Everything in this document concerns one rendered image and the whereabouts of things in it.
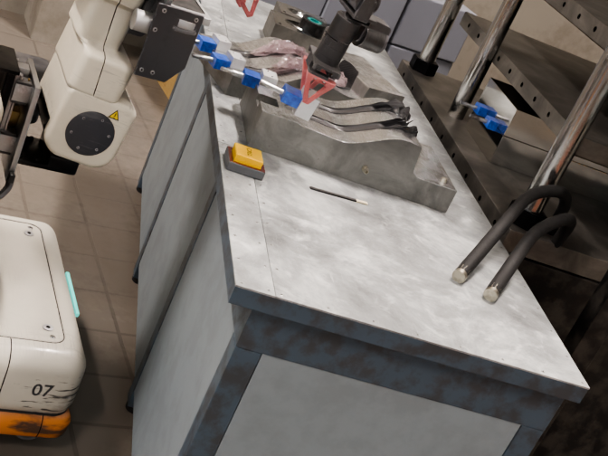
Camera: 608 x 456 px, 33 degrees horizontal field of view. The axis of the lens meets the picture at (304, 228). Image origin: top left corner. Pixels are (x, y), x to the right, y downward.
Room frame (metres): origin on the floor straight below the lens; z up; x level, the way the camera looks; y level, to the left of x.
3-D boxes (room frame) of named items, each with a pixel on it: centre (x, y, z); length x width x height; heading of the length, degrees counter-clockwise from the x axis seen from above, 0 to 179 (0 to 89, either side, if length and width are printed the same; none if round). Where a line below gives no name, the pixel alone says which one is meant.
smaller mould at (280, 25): (3.07, 0.26, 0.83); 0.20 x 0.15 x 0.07; 108
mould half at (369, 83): (2.63, 0.18, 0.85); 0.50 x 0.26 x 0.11; 125
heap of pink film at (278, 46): (2.62, 0.18, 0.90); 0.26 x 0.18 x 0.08; 125
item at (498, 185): (3.15, -0.66, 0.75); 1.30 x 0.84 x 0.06; 18
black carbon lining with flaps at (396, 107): (2.32, 0.01, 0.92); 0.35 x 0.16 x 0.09; 108
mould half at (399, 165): (2.31, -0.01, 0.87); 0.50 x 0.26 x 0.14; 108
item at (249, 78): (2.29, 0.27, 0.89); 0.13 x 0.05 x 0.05; 107
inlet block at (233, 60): (2.42, 0.37, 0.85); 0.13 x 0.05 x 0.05; 125
